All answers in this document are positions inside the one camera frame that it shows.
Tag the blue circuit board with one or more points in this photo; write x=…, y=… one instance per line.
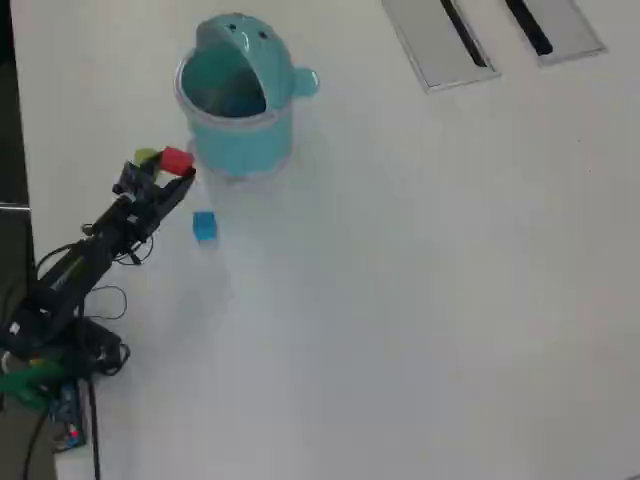
x=67, y=410

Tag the green table clamp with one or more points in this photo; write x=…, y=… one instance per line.
x=25, y=382

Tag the dark grey panel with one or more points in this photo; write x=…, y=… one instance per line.
x=15, y=240

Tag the blue lego block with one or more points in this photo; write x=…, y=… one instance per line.
x=204, y=226

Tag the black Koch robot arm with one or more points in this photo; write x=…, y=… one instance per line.
x=70, y=267

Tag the red lego block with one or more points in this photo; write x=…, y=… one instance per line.
x=176, y=159

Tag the yellow connector block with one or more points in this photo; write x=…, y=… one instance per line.
x=37, y=361

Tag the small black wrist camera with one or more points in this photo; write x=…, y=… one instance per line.
x=134, y=176

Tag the teal swing-lid bin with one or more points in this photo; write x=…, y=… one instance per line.
x=240, y=145

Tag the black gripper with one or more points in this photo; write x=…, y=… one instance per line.
x=132, y=220

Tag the green lego block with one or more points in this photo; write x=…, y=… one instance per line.
x=145, y=155

